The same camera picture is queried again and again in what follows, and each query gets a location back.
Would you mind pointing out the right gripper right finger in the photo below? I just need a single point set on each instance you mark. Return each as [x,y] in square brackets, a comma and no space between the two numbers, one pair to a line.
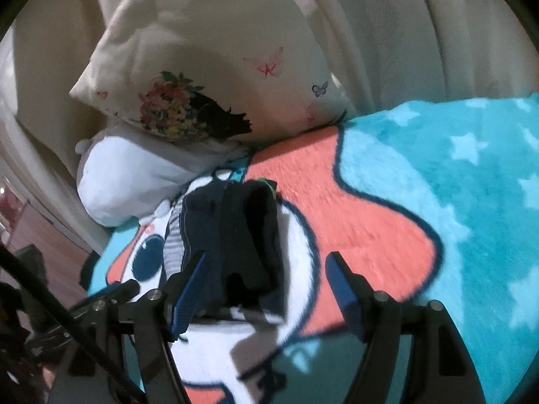
[349,290]

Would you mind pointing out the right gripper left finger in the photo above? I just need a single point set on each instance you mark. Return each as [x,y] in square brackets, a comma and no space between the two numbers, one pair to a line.
[185,291]

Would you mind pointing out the navy pants with striped waistband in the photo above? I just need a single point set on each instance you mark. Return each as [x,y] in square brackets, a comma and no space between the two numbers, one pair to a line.
[236,225]

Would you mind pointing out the teal cartoon fleece blanket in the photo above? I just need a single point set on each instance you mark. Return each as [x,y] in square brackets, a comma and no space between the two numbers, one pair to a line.
[427,201]

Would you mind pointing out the white grey plush pillow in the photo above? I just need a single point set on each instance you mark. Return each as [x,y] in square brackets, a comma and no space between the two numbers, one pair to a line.
[125,173]

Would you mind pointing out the cream floral printed cushion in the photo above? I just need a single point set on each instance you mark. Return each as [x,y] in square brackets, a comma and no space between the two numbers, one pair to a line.
[247,70]

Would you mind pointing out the beige upholstered headboard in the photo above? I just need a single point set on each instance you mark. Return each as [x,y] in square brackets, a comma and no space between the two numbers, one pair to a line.
[382,51]

